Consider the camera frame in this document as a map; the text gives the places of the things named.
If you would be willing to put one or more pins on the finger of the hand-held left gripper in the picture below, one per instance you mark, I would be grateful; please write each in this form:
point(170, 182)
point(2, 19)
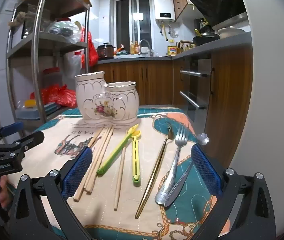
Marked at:
point(11, 128)
point(30, 138)

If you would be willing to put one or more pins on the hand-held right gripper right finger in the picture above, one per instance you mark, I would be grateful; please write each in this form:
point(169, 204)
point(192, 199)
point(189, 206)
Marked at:
point(205, 170)

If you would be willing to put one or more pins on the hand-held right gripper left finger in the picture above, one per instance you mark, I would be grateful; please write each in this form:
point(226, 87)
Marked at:
point(78, 172)

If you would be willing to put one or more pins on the wooden chopstick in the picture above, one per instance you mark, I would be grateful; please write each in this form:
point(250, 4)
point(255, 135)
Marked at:
point(95, 138)
point(99, 150)
point(99, 163)
point(120, 175)

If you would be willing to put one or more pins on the yellow plastic spoons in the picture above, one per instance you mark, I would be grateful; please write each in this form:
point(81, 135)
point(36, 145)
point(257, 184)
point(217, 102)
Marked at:
point(114, 155)

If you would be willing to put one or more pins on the yellow plastic training chopstick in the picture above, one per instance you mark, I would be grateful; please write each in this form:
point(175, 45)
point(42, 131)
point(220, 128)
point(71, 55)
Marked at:
point(135, 160)

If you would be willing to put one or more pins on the white floral ceramic utensil holder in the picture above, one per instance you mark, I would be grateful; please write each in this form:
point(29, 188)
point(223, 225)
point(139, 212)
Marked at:
point(102, 105)

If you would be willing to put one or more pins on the blue tray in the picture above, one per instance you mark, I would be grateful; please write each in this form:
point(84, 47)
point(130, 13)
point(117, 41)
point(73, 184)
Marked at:
point(31, 115)

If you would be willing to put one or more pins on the yellow plastic item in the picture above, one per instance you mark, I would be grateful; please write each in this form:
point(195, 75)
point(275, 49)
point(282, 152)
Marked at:
point(30, 103)

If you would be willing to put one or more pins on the large red plastic bag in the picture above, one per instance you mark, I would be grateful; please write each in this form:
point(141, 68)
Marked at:
point(57, 95)

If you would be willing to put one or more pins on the red-lidded container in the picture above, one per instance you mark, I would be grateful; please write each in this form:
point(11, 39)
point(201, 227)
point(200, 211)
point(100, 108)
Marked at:
point(51, 77)

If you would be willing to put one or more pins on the printed quilted table mat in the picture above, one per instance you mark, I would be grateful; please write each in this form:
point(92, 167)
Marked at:
point(122, 227)

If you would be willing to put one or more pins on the metal shelf rack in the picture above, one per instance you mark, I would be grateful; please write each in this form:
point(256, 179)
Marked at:
point(38, 55)

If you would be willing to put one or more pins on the white plastic bag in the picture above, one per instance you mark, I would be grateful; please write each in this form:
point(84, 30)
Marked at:
point(72, 65)

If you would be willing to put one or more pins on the wooden base cabinets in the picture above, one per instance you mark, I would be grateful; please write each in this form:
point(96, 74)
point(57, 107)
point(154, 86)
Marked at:
point(144, 82)

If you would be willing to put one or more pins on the hanging red plastic bag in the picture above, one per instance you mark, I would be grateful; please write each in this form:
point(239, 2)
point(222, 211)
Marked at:
point(90, 50)

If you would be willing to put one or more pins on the clear plastic bag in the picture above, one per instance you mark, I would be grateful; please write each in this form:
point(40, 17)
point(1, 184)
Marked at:
point(62, 28)

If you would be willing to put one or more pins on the dark pressure cooker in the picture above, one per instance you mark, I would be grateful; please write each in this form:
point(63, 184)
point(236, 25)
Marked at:
point(105, 51)

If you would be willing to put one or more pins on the grey kitchen countertop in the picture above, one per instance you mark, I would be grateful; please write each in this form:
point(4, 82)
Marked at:
point(207, 47)

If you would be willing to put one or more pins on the small condiment bottles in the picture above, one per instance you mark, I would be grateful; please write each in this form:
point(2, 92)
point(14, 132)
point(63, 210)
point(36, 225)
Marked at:
point(189, 47)

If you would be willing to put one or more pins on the yellow tin can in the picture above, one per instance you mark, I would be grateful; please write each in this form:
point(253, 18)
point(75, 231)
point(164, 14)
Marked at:
point(172, 50)

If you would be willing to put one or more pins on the knife and scissors holder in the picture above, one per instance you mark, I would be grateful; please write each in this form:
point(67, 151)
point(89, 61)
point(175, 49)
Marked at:
point(179, 47)

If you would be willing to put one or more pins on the black wok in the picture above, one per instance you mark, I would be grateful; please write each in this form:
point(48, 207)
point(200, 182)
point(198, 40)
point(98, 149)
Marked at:
point(204, 38)

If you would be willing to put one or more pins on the yellow oil bottles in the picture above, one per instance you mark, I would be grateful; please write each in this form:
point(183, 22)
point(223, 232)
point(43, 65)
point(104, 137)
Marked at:
point(134, 48)

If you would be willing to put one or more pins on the metal faucet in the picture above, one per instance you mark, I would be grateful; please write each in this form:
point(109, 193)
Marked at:
point(145, 46)

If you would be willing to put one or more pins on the white ceramic pot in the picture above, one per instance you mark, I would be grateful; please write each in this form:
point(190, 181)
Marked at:
point(231, 33)

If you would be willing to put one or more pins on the kitchen window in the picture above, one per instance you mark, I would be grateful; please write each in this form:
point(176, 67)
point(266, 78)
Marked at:
point(132, 25)

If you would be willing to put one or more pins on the white water heater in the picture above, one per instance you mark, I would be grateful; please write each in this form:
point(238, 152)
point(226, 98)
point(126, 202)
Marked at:
point(164, 7)

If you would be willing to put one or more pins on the black range hood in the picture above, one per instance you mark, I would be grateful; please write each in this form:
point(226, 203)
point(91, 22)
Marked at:
point(214, 0)

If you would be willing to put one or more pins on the wooden wall cabinet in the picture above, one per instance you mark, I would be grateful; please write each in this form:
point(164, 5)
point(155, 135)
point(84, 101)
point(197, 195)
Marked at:
point(179, 0)

